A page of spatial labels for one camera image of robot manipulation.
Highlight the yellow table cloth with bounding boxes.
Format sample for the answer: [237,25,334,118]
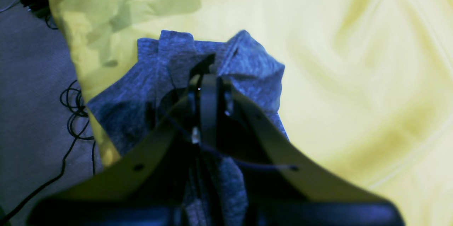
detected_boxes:
[50,0,453,226]

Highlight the grey long-sleeve shirt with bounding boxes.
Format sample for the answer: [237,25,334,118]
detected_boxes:
[87,30,286,226]

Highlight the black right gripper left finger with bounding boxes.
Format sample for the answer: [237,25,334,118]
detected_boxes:
[27,75,202,226]

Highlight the black cable on floor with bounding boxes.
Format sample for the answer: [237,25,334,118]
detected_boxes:
[0,79,97,224]

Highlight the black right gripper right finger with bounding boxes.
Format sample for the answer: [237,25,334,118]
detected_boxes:
[211,76,405,226]

